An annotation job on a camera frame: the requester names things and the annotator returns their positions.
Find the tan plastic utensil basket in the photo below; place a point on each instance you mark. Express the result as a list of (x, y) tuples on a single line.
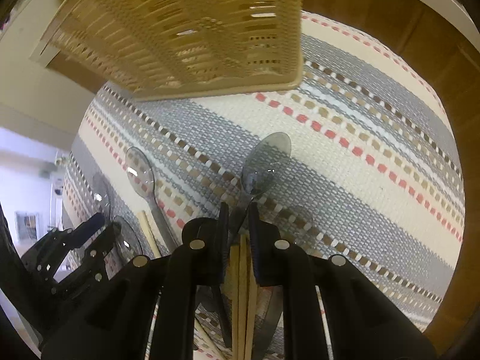
[(166, 49)]

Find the striped woven tablecloth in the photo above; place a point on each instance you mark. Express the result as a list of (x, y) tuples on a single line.
[(323, 221)]

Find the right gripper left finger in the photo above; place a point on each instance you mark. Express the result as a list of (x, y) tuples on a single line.
[(147, 310)]

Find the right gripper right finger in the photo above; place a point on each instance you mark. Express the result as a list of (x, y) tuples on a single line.
[(330, 309)]

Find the wooden chopstick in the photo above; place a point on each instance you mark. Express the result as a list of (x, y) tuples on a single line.
[(242, 297), (234, 270), (251, 315), (146, 229)]

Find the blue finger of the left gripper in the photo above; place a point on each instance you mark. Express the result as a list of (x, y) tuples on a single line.
[(90, 226)]

